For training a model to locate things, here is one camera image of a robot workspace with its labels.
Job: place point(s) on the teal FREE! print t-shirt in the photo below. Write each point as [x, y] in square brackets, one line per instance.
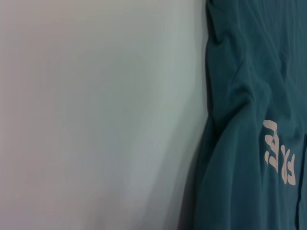
[239, 95]

